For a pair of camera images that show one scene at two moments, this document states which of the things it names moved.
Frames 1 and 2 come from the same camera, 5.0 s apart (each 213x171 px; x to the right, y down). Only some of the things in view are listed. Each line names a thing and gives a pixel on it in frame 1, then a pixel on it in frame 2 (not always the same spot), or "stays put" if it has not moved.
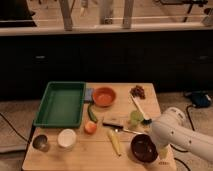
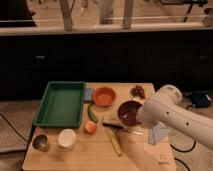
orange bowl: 104,97 stays put
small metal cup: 40,142 stays put
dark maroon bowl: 144,148 → 127,113
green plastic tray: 61,105 stays put
